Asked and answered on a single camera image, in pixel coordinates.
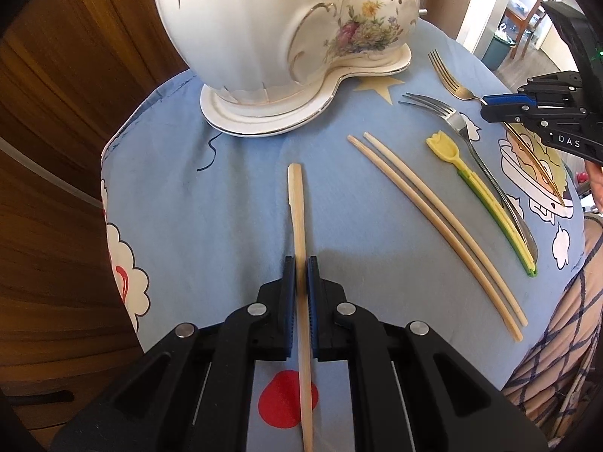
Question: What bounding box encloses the blue cartoon tablecloth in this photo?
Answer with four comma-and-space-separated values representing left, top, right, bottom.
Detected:
99, 18, 588, 452

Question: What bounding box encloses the wooden kitchen cabinet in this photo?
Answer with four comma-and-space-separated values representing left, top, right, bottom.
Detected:
1, 0, 184, 451

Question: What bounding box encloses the beige chopstick with red tip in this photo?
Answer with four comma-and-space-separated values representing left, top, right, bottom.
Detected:
287, 163, 314, 452

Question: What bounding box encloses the silver fork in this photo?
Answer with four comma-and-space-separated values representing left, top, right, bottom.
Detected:
404, 93, 539, 262

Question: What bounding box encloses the plaid checked cloth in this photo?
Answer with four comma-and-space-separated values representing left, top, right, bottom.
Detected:
502, 214, 602, 449

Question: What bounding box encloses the yellow green plastic spoon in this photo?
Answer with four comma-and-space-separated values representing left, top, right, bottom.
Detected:
425, 131, 537, 278

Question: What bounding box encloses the cream ceramic double utensil holder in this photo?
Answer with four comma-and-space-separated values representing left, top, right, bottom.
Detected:
154, 0, 420, 137

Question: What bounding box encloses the gold fork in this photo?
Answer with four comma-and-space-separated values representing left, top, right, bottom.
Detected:
428, 49, 563, 203

